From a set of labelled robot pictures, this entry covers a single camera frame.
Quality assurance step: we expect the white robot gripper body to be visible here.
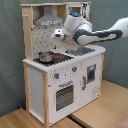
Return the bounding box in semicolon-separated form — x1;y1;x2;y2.
51;29;65;40

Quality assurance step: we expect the small silver toy pot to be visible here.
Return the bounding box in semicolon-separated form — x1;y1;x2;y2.
38;51;54;63

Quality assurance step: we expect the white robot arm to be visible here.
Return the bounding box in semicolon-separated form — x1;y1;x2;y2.
52;12;128;46

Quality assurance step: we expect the wooden toy kitchen unit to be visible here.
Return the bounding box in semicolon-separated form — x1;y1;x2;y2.
22;2;105;127

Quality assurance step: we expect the grey toy range hood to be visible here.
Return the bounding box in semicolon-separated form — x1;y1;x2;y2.
35;5;64;27

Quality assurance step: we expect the grey toy sink basin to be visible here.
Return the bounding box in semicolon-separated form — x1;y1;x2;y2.
67;47;94;56

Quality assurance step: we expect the black toy stovetop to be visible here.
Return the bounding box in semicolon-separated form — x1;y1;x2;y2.
35;53;71;67

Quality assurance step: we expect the white toy microwave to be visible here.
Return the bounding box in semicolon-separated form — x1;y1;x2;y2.
67;3;90;19

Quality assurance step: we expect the right red stove knob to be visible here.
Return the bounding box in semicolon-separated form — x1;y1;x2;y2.
72;66;77;72

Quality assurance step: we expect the grey toy ice dispenser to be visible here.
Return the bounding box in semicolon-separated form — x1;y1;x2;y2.
87;65;96;83

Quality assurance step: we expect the toy oven door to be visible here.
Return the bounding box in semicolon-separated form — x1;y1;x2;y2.
55;80;75;112

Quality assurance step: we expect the grey cabinet door handle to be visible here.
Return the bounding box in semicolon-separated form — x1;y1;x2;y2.
82;76;86;90

